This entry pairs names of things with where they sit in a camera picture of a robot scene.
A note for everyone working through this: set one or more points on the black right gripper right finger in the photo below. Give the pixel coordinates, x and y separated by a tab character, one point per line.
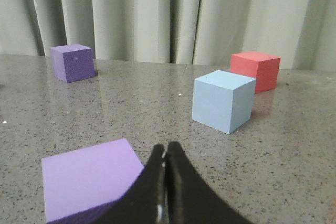
190	199

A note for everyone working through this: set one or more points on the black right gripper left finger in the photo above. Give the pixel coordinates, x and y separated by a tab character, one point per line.
144	202

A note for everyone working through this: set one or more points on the light blue foam cube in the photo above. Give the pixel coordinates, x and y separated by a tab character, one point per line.
223	100

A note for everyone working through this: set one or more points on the light purple foam cube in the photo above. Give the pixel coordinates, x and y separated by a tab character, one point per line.
86	178

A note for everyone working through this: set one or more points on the smooth red foam cube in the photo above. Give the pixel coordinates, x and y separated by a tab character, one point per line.
259	65

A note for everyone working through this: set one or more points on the dark purple foam cube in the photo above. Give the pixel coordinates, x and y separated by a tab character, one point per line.
72	62

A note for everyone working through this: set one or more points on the grey pleated curtain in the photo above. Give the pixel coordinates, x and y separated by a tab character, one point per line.
202	32

